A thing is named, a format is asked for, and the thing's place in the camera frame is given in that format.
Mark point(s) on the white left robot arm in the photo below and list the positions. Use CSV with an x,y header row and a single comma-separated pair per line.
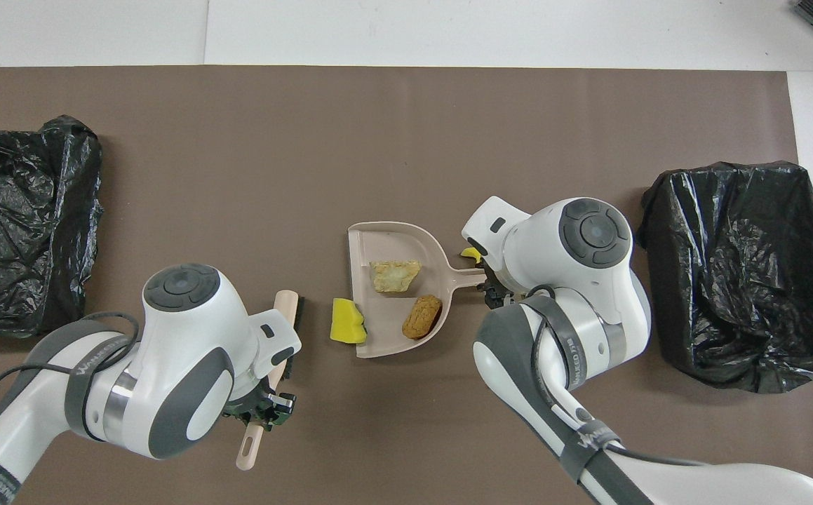
x,y
189,337

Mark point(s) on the croissant piece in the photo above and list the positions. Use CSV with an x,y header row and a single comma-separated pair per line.
x,y
395,275

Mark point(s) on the yellow green sponge piece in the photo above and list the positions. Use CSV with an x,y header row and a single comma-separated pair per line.
x,y
348,322

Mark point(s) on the beige hand brush black bristles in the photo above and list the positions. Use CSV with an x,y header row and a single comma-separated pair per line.
x,y
285,315

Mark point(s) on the bin with black bag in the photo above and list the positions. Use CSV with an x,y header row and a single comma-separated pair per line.
x,y
13,231
743,280

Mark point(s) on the pink plastic dustpan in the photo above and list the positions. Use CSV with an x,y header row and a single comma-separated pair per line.
x,y
392,242

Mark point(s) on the notched yellow sponge piece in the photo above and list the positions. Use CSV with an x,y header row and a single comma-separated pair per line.
x,y
471,256

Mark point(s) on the brown bread roll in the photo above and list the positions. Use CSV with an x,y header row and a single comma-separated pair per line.
x,y
422,317

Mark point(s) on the brown table mat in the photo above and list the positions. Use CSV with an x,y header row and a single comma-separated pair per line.
x,y
308,140

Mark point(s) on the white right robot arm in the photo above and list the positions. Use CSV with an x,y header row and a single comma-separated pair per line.
x,y
588,280

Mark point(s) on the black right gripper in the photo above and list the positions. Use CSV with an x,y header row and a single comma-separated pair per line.
x,y
503,286

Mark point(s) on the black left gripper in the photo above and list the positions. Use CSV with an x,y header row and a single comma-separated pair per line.
x,y
253,398

